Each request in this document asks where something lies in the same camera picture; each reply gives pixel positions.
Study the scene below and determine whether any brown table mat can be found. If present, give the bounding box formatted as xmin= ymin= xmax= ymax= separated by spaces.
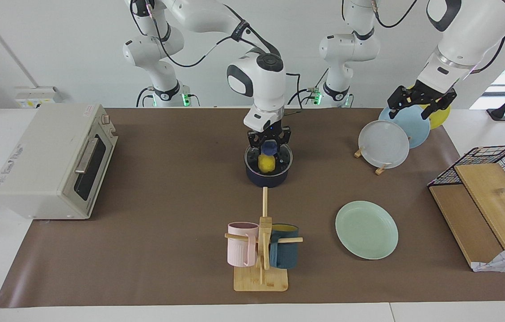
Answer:
xmin=0 ymin=107 xmax=505 ymax=309

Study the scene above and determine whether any beige toaster oven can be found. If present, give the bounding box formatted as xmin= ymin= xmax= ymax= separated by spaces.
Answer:
xmin=0 ymin=103 xmax=119 ymax=220

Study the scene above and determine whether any black pot purple handle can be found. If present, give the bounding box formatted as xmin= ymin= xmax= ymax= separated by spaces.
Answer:
xmin=244 ymin=143 xmax=294 ymax=188

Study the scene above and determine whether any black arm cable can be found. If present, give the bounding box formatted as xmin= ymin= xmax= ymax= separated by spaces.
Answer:
xmin=130 ymin=0 xmax=302 ymax=114
xmin=370 ymin=0 xmax=419 ymax=29

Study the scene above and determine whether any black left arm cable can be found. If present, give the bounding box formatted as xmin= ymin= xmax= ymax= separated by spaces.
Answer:
xmin=370 ymin=0 xmax=419 ymax=29

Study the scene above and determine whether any glass lid blue knob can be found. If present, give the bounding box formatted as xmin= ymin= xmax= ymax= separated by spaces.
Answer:
xmin=244 ymin=140 xmax=294 ymax=176

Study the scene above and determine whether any yellow potato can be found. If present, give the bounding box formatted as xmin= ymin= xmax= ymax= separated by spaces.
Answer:
xmin=258 ymin=154 xmax=278 ymax=174

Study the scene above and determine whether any grey plate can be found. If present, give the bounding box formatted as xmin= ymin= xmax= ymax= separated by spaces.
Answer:
xmin=358 ymin=120 xmax=410 ymax=169

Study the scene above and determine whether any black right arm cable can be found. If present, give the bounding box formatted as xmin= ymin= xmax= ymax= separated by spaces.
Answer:
xmin=130 ymin=0 xmax=302 ymax=114

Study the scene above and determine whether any yellow plate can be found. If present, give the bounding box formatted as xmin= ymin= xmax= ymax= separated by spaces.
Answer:
xmin=407 ymin=85 xmax=451 ymax=130

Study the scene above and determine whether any wooden plate rack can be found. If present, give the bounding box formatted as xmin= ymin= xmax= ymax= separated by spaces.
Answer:
xmin=354 ymin=147 xmax=390 ymax=175

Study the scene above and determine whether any dark teal mug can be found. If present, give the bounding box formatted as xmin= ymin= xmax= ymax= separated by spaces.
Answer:
xmin=269 ymin=224 xmax=300 ymax=269

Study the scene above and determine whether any wire and wood shelf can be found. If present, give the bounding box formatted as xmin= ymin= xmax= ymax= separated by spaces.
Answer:
xmin=428 ymin=144 xmax=505 ymax=271

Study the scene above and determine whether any wooden mug tree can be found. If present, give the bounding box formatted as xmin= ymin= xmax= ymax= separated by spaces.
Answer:
xmin=224 ymin=186 xmax=303 ymax=292

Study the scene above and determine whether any pale green plate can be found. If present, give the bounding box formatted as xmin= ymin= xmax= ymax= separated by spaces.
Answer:
xmin=335 ymin=200 xmax=399 ymax=260

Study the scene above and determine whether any pink ribbed mug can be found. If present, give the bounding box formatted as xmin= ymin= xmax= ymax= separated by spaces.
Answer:
xmin=227 ymin=222 xmax=260 ymax=267

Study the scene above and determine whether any light blue plate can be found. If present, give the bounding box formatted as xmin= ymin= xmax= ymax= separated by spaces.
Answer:
xmin=379 ymin=105 xmax=431 ymax=149

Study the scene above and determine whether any white wall socket box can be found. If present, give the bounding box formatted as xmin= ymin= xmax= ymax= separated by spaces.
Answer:
xmin=14 ymin=86 xmax=63 ymax=109

